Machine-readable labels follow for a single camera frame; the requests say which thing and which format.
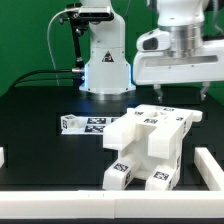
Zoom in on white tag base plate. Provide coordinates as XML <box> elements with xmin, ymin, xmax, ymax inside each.
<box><xmin>61</xmin><ymin>116</ymin><xmax>117</xmax><ymax>135</ymax></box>

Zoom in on white chair back frame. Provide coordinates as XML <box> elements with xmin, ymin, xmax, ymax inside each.
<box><xmin>103</xmin><ymin>104</ymin><xmax>202</xmax><ymax>159</ymax></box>

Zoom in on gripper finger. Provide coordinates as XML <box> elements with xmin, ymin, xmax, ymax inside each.
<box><xmin>200</xmin><ymin>82</ymin><xmax>210</xmax><ymax>100</ymax></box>
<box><xmin>153</xmin><ymin>84</ymin><xmax>163</xmax><ymax>103</ymax></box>

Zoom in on white left fence piece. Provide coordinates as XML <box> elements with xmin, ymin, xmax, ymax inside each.
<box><xmin>0</xmin><ymin>147</ymin><xmax>4</xmax><ymax>168</ymax></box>

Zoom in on black camera stand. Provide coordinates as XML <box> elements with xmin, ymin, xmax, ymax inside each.
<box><xmin>59</xmin><ymin>3</ymin><xmax>88</xmax><ymax>69</ymax></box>

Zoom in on black cables on table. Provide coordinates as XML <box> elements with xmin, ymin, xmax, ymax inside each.
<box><xmin>11</xmin><ymin>68</ymin><xmax>84</xmax><ymax>89</ymax></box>

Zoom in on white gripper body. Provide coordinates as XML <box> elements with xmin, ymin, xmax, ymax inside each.
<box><xmin>133</xmin><ymin>41</ymin><xmax>224</xmax><ymax>85</ymax></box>

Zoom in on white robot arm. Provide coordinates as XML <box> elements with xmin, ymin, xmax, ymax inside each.
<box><xmin>79</xmin><ymin>0</ymin><xmax>224</xmax><ymax>97</ymax></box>

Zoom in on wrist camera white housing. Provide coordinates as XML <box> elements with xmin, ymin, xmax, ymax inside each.
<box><xmin>136</xmin><ymin>29</ymin><xmax>171</xmax><ymax>53</ymax></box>

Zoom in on grey cable loop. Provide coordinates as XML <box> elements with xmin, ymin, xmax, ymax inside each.
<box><xmin>46</xmin><ymin>8</ymin><xmax>78</xmax><ymax>87</ymax></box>

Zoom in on white front fence bar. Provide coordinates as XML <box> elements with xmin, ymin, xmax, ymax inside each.
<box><xmin>0</xmin><ymin>191</ymin><xmax>224</xmax><ymax>219</ymax></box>

